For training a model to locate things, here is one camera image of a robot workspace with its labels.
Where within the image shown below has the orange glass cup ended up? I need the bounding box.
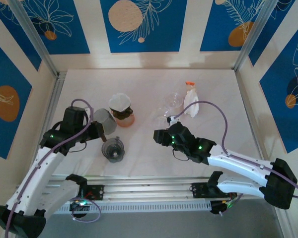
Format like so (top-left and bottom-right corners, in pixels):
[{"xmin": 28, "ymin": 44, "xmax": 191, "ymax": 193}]
[{"xmin": 115, "ymin": 113, "xmax": 136, "ymax": 128}]

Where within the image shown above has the white paper coffee filter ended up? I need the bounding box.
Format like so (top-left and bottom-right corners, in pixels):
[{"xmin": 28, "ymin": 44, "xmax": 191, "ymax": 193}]
[{"xmin": 108, "ymin": 92, "xmax": 132, "ymax": 112}]

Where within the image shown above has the coffee filter pack orange label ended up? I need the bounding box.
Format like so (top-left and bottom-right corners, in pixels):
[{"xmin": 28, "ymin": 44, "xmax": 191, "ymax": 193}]
[{"xmin": 183, "ymin": 81, "xmax": 201, "ymax": 119}]

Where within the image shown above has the clear glass dripper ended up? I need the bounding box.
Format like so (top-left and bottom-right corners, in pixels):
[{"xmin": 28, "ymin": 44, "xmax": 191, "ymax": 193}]
[{"xmin": 164, "ymin": 92, "xmax": 184, "ymax": 110}]

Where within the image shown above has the black controller box green light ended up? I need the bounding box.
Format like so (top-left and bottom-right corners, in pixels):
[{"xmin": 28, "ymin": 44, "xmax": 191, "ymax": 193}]
[
  {"xmin": 210, "ymin": 199, "xmax": 239, "ymax": 216},
  {"xmin": 70, "ymin": 197, "xmax": 93, "ymax": 219}
]

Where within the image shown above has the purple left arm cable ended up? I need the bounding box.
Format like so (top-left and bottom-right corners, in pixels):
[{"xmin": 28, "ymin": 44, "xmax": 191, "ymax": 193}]
[{"xmin": 4, "ymin": 98, "xmax": 94, "ymax": 238}]

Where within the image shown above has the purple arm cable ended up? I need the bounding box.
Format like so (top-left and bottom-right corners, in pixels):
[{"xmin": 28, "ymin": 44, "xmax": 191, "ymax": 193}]
[
  {"xmin": 175, "ymin": 100, "xmax": 298, "ymax": 201},
  {"xmin": 4, "ymin": 98, "xmax": 94, "ymax": 238}
]

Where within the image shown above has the aluminium table side rail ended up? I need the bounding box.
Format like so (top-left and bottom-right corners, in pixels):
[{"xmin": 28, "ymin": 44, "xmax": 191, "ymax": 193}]
[
  {"xmin": 31, "ymin": 71, "xmax": 67, "ymax": 172},
  {"xmin": 234, "ymin": 69, "xmax": 273, "ymax": 179}
]

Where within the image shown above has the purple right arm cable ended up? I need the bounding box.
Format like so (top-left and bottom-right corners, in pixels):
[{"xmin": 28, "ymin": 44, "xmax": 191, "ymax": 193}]
[{"xmin": 175, "ymin": 100, "xmax": 298, "ymax": 201}]

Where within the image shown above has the aluminium front rail frame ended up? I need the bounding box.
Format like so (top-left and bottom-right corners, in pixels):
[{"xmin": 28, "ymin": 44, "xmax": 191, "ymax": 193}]
[{"xmin": 52, "ymin": 175, "xmax": 285, "ymax": 201}]

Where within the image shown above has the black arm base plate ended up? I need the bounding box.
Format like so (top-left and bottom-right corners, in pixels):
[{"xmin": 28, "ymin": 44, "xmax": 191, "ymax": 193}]
[
  {"xmin": 83, "ymin": 184, "xmax": 105, "ymax": 201},
  {"xmin": 191, "ymin": 182, "xmax": 237, "ymax": 199}
]

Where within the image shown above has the white slotted cable duct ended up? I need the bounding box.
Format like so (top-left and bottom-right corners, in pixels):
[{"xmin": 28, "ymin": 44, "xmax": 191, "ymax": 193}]
[{"xmin": 49, "ymin": 200, "xmax": 212, "ymax": 214}]

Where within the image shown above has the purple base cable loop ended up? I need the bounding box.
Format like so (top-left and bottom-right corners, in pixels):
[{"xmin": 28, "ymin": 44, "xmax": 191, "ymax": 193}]
[{"xmin": 71, "ymin": 198, "xmax": 102, "ymax": 224}]

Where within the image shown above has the aluminium frame post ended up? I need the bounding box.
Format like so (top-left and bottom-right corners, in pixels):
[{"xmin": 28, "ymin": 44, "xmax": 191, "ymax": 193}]
[
  {"xmin": 233, "ymin": 0, "xmax": 273, "ymax": 72},
  {"xmin": 8, "ymin": 0, "xmax": 60, "ymax": 77}
]

